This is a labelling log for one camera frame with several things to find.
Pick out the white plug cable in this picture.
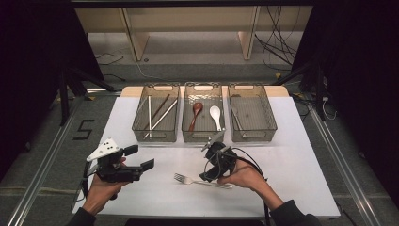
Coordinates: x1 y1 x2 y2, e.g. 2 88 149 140
320 95 339 121

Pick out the white table mat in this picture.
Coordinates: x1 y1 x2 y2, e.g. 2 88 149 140
72 95 342 218

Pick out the person's right hand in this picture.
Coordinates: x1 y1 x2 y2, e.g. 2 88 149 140
217 159 268 194

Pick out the short aluminium rail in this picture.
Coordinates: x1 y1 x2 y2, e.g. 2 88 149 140
85 89 124 96

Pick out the brown wooden spoon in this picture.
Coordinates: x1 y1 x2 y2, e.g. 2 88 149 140
187 102 204 133

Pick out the black metal stand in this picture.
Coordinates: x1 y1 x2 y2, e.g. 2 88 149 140
57 67 118 126
272 60 327 121

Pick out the hand-held gripper cable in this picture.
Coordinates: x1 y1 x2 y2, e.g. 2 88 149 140
74 159 95 202
202 146 271 226

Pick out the right hand-held gripper cable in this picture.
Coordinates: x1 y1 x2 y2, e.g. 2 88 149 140
202 146 271 226

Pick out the white floor cable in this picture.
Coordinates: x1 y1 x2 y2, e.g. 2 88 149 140
133 56 168 82

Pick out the person's left hand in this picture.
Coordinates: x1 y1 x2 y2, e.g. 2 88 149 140
82 179 130 217

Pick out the beige wooden table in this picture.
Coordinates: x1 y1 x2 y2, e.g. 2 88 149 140
74 6 314 61

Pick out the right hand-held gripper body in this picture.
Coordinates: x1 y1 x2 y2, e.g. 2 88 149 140
201 130 239 180

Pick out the black curtain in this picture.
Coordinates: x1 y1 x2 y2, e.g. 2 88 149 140
291 0 399 199
0 0 104 177

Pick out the left hand-held gripper cable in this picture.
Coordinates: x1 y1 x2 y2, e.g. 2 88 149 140
74 159 95 202

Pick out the black floor cable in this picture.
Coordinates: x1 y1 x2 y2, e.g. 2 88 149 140
95 51 125 67
103 73 127 83

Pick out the brown wooden chopstick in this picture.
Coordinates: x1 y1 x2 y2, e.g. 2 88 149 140
144 93 171 131

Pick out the metal fork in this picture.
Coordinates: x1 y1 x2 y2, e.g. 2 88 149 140
173 172 233 190

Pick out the transparent grey plastic bin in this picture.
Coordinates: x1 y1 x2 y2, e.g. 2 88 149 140
131 82 182 143
228 82 278 143
182 81 226 143

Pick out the black frame bar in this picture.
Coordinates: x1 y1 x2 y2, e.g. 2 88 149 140
70 0 316 8

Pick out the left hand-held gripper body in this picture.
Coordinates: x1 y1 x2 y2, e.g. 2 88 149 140
85 137 145 184

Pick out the long aluminium rail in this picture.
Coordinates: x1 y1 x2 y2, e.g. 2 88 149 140
6 103 81 226
309 106 382 226

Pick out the tangle of black floor cables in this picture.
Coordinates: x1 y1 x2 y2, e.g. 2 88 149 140
253 6 304 72

